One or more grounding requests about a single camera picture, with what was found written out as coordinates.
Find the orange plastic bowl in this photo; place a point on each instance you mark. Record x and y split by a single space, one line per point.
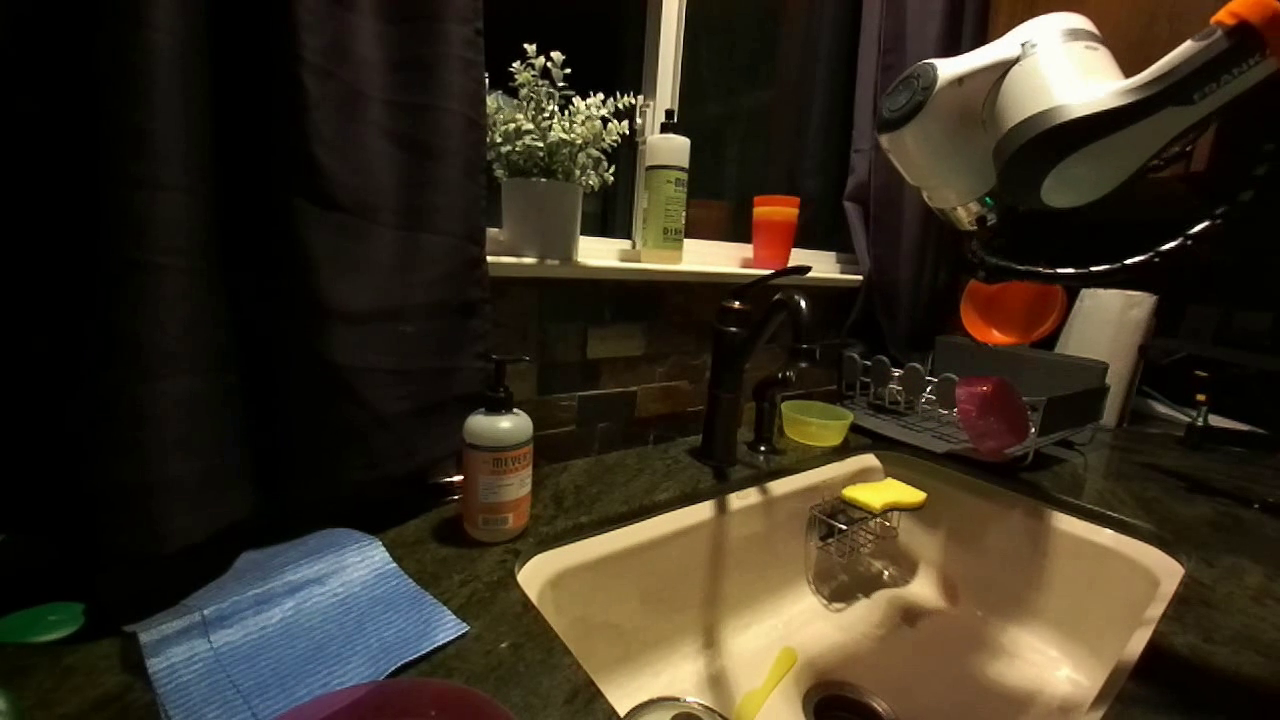
1011 319

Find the glass pot lid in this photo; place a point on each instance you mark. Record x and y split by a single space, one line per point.
674 709

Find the black dish drying rack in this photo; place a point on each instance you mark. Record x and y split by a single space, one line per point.
1055 383

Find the magenta plastic plate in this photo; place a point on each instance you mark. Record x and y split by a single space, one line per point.
400 700

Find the dark bronze faucet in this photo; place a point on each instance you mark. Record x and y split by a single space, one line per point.
727 384

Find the green plastic lid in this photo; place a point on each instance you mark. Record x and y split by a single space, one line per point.
42 623

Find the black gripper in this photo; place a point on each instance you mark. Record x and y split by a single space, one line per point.
1023 246

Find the yellow plastic utensil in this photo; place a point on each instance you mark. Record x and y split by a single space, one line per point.
766 680

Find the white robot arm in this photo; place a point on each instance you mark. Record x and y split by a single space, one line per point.
1066 92

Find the white windowsill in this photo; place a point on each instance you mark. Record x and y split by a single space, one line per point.
613 263

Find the orange label soap pump bottle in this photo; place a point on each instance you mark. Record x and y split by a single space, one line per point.
498 467

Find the blue dish cloth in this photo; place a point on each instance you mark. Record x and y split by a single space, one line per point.
292 627

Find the orange plastic cup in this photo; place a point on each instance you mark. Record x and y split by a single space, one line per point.
772 235

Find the white cup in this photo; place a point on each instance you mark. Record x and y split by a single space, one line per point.
1115 341

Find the potted plant in white pot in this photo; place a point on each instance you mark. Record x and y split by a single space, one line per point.
542 221

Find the purple curtain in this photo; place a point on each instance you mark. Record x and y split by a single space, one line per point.
920 266

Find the yellow sponge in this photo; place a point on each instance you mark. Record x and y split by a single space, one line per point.
880 492

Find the dark curtain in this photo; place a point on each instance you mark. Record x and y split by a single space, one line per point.
243 266

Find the green label dish soap bottle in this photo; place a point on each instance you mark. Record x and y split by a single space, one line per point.
661 200

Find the small yellow bowl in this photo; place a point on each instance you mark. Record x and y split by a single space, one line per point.
819 427

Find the metal sink drain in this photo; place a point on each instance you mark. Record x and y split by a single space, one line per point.
840 707

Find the white kitchen sink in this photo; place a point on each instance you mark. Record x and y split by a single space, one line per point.
1015 572

